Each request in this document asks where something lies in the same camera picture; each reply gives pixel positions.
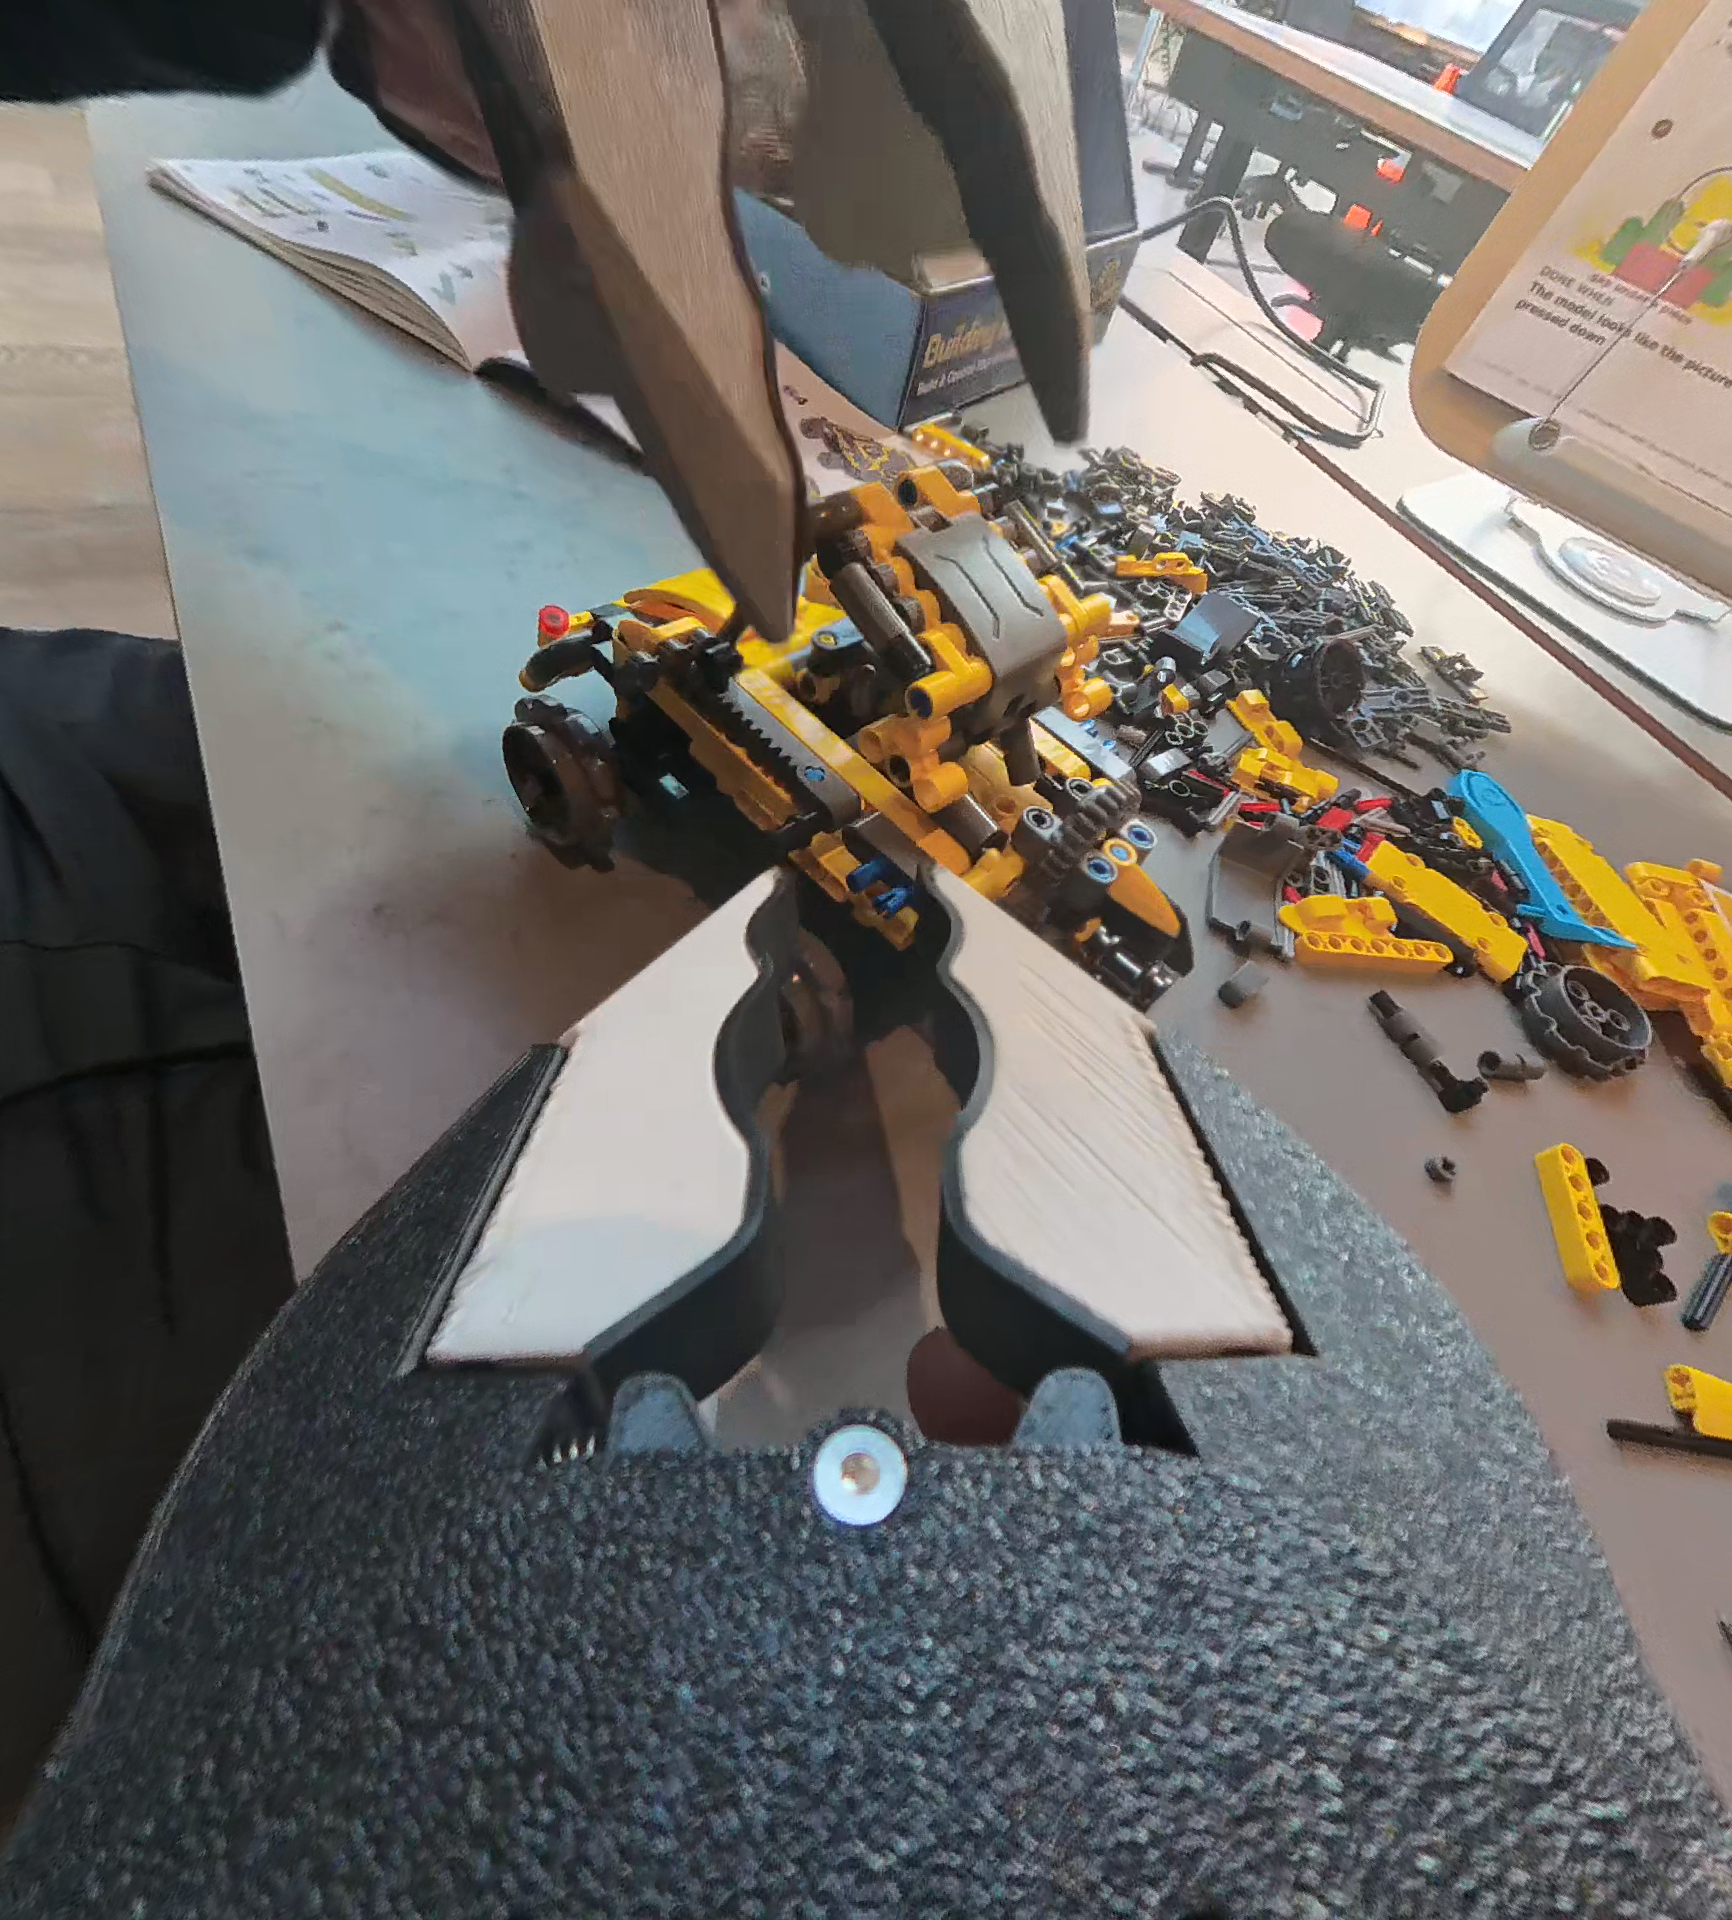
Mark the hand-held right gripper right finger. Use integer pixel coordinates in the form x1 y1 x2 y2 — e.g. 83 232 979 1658
923 866 1298 1454

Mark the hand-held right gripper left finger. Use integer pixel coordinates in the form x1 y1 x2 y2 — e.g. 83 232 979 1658
425 866 799 1463

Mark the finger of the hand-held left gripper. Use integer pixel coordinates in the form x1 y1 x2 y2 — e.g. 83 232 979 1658
864 0 1098 444
507 0 811 645

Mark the grey toothed rack piece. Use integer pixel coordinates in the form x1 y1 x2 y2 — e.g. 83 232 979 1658
641 658 841 821

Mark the yellow toy brick vehicle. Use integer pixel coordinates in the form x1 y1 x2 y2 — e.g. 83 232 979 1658
503 460 1199 1010

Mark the person's left forearm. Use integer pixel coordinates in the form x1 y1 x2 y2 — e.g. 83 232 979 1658
0 0 339 107

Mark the person's right hand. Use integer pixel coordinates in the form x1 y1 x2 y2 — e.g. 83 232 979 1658
904 1326 1028 1451

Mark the person's left hand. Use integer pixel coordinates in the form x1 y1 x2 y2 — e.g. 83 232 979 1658
331 0 564 193

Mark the dark blue kit box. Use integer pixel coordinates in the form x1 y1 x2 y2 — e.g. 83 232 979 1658
730 0 1143 433

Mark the open instruction booklet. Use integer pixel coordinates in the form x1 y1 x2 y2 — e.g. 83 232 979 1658
146 148 538 376

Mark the cluttered background table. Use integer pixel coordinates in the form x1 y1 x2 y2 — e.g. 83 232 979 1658
1149 0 1567 197

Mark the black background office chair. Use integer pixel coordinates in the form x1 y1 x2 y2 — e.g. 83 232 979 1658
1264 195 1449 357

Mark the dark grey gear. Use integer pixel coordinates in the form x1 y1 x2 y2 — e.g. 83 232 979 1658
1023 780 1157 904

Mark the short yellow beam brick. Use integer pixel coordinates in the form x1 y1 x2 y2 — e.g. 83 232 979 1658
1536 1141 1623 1294

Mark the pile of loose brick pieces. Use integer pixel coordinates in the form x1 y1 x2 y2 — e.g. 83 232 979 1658
791 421 1732 1700

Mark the dark grey toothed wheel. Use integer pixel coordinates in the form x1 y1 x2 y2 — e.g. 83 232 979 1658
1514 959 1656 1081

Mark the black tyre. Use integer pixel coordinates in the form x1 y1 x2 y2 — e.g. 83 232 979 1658
1273 636 1373 726

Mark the instruction sign board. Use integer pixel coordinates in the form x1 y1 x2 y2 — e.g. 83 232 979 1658
1411 0 1732 604

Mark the white sign base plate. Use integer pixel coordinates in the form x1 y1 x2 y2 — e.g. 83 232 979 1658
1400 471 1732 733

